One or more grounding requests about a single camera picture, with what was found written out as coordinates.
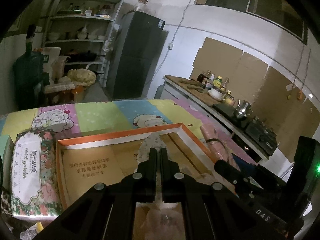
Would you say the beige teddy bear pink dress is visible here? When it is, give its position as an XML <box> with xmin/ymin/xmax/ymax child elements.
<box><xmin>143</xmin><ymin>202</ymin><xmax>185</xmax><ymax>239</ymax></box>

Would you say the white floral scrunchie cloth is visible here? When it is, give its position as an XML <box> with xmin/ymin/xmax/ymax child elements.
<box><xmin>137</xmin><ymin>133</ymin><xmax>166</xmax><ymax>164</ymax></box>

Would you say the yellow white snack packet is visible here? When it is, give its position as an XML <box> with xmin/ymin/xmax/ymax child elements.
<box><xmin>20</xmin><ymin>222</ymin><xmax>43</xmax><ymax>240</ymax></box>

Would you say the leopard print cloth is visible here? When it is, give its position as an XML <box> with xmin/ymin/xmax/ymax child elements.
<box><xmin>1</xmin><ymin>191</ymin><xmax>12</xmax><ymax>217</ymax></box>

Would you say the black gas stove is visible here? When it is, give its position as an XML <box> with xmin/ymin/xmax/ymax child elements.
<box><xmin>245</xmin><ymin>116</ymin><xmax>277</xmax><ymax>156</ymax></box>

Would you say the orange rimmed cardboard box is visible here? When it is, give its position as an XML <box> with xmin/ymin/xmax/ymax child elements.
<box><xmin>56</xmin><ymin>123</ymin><xmax>214</xmax><ymax>209</ymax></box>

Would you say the steel kettle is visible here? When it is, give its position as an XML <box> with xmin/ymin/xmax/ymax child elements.
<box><xmin>233</xmin><ymin>99</ymin><xmax>253</xmax><ymax>119</ymax></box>

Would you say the white bowl on counter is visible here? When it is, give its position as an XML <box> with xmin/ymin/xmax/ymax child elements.
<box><xmin>208</xmin><ymin>87</ymin><xmax>225</xmax><ymax>102</ymax></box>

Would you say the wooden kitchen counter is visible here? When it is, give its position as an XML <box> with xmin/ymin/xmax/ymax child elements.
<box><xmin>161</xmin><ymin>75</ymin><xmax>234</xmax><ymax>110</ymax></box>

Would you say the colourful cartoon table cloth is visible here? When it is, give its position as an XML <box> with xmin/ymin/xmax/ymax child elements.
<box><xmin>0</xmin><ymin>99</ymin><xmax>258</xmax><ymax>165</ymax></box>

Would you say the floral tissue pack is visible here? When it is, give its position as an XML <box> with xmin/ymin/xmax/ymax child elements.
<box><xmin>11</xmin><ymin>128</ymin><xmax>62</xmax><ymax>222</ymax></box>

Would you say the yellow bread basket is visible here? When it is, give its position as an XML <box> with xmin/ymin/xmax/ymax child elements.
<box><xmin>67</xmin><ymin>68</ymin><xmax>97</xmax><ymax>87</ymax></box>

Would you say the dark grey refrigerator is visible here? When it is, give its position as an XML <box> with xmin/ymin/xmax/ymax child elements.
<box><xmin>106</xmin><ymin>11</ymin><xmax>165</xmax><ymax>100</ymax></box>

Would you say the mint green tissue box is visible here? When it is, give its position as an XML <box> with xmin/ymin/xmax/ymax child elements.
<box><xmin>0</xmin><ymin>135</ymin><xmax>14</xmax><ymax>191</ymax></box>

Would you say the blue water jug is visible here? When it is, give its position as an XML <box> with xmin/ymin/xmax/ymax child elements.
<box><xmin>13</xmin><ymin>40</ymin><xmax>49</xmax><ymax>111</ymax></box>

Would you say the metal kitchen shelf rack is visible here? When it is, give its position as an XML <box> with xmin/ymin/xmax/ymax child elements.
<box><xmin>43</xmin><ymin>0</ymin><xmax>123</xmax><ymax>87</ymax></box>

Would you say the cardboard wall panel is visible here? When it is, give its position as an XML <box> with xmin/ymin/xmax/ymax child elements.
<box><xmin>190</xmin><ymin>37</ymin><xmax>319</xmax><ymax>161</ymax></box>

